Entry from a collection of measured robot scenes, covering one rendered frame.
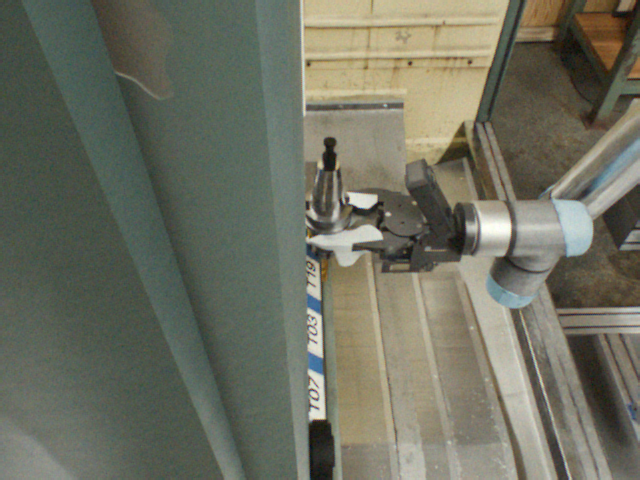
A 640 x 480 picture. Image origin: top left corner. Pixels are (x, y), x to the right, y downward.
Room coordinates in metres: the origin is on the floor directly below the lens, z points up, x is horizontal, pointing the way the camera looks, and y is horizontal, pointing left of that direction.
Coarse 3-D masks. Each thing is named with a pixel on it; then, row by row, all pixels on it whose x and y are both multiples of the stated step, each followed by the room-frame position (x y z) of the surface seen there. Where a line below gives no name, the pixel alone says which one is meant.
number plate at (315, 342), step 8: (312, 312) 0.50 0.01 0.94; (312, 320) 0.48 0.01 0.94; (320, 320) 0.49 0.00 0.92; (312, 328) 0.47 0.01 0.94; (320, 328) 0.48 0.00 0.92; (312, 336) 0.45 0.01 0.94; (320, 336) 0.46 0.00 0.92; (312, 344) 0.44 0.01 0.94; (320, 344) 0.45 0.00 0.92; (312, 352) 0.43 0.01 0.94; (320, 352) 0.43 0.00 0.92
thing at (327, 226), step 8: (344, 192) 0.50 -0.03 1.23; (344, 208) 0.47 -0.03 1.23; (312, 216) 0.46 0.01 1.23; (320, 216) 0.46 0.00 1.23; (336, 216) 0.46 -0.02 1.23; (344, 216) 0.46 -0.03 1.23; (312, 224) 0.46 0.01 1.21; (320, 224) 0.45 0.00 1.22; (328, 224) 0.45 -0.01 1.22; (336, 224) 0.45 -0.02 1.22; (344, 224) 0.46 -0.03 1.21; (320, 232) 0.45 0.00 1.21; (328, 232) 0.45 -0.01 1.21; (336, 232) 0.45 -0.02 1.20
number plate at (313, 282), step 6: (312, 264) 0.60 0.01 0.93; (318, 264) 0.61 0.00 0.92; (312, 270) 0.59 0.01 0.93; (318, 270) 0.60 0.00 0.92; (312, 276) 0.57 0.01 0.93; (318, 276) 0.58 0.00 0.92; (312, 282) 0.56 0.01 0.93; (318, 282) 0.57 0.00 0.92; (312, 288) 0.55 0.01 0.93; (318, 288) 0.56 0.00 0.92; (312, 294) 0.54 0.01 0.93; (318, 294) 0.54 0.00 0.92
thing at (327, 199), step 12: (324, 168) 0.48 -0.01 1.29; (336, 168) 0.48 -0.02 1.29; (324, 180) 0.47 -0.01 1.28; (336, 180) 0.47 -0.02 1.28; (312, 192) 0.48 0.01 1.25; (324, 192) 0.47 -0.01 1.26; (336, 192) 0.47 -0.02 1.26; (312, 204) 0.47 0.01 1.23; (324, 204) 0.46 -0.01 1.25; (336, 204) 0.46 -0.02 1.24; (324, 216) 0.46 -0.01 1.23
